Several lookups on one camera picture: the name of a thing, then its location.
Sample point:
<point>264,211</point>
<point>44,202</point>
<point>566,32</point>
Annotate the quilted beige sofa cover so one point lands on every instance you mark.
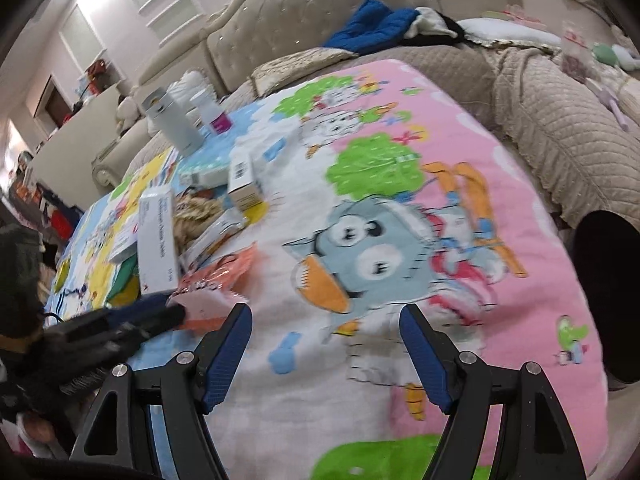
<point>565,125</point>

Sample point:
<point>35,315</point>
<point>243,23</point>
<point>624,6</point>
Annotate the dark knit cloth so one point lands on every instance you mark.
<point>20,275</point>

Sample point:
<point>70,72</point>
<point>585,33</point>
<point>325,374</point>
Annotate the small bottle magenta label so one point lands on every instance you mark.
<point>215,112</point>

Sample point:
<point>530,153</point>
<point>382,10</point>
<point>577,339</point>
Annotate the brown wooden door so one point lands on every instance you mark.
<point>55,102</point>

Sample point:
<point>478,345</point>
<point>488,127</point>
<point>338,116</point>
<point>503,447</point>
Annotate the clear wrapped snack packet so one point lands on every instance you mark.
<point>215,235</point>

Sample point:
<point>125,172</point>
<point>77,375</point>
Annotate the lilac plush toy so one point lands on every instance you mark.
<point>615,105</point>

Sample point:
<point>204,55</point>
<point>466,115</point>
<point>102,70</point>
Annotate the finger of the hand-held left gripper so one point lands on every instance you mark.
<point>140,308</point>
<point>162,321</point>

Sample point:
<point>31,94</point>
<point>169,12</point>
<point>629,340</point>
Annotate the white pillow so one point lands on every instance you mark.
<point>510,32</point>

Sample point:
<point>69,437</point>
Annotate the blue jacket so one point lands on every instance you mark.
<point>372,25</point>

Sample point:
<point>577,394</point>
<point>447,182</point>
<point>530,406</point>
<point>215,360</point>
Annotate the white plush toy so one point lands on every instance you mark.
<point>127,110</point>

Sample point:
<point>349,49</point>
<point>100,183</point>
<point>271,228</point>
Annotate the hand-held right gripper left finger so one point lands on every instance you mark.
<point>227,355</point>

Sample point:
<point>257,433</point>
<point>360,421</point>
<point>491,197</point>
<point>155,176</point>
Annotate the teal dotted tissue pack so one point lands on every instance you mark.
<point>202,172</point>

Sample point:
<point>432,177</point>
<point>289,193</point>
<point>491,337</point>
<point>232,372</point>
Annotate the small white box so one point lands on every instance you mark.
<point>122,247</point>

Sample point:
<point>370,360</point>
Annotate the cartoon printed blanket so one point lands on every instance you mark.
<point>380,240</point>

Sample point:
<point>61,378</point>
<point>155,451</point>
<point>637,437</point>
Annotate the black and white garment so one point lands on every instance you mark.
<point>435,25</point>

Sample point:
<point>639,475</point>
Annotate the beige embroidered cushion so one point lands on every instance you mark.
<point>295,70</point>

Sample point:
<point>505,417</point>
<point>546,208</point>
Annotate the clear plastic bag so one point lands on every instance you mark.
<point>577,52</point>

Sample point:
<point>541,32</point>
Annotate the orange plastic wrapper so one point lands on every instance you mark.
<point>220,280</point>

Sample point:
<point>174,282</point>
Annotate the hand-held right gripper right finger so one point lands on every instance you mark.
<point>425,355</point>

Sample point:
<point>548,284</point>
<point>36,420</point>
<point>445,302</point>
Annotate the grey thermos bottle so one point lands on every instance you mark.
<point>172,120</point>

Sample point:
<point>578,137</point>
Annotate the long white medicine box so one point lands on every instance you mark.
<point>156,240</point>

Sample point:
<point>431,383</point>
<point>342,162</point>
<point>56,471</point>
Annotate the white box with barcode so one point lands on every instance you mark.
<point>245,182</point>

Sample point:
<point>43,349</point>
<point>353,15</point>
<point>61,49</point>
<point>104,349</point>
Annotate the beige crumpled wrapper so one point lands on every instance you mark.
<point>195,215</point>

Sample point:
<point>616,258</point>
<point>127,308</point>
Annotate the green box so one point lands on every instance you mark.
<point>125,275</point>

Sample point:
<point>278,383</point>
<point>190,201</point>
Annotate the beige tufted sofa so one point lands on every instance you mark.
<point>300,10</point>

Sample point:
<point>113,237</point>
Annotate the red bag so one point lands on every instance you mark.
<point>97,72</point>

